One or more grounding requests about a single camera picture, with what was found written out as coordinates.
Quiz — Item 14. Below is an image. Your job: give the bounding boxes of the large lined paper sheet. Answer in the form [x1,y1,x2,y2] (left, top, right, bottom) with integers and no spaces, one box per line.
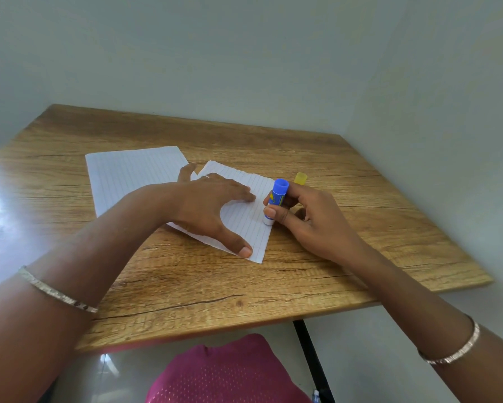
[85,146,198,218]

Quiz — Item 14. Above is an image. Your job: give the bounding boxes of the blue glue stick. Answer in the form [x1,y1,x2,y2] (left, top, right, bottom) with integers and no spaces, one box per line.
[263,178,290,226]

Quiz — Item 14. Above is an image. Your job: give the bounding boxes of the person's right forearm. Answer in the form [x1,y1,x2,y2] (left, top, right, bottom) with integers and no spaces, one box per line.
[345,243,503,403]

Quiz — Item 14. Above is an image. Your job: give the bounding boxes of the silver bangle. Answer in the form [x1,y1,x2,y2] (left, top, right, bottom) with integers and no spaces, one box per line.
[17,266,99,314]
[417,315,481,366]

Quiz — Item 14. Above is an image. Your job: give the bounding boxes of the torn lined paper piece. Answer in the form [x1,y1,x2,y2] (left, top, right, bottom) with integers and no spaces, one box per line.
[167,160,276,264]

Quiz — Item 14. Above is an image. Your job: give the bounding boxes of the person's left forearm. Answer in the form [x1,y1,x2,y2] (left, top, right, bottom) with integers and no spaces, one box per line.
[0,182,181,403]

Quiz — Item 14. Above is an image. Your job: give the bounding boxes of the pink dotted garment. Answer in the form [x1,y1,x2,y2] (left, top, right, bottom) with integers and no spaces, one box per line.
[145,333,313,403]

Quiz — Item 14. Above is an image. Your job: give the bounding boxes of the person's right hand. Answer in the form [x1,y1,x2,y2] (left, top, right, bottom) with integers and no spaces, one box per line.
[263,182,377,270]

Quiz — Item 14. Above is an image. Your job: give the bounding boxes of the person's left hand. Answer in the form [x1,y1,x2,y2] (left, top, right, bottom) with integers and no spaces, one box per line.
[168,163,257,260]

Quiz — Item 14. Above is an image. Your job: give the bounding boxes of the black table leg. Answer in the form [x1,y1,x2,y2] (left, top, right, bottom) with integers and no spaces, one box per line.
[292,319,336,403]

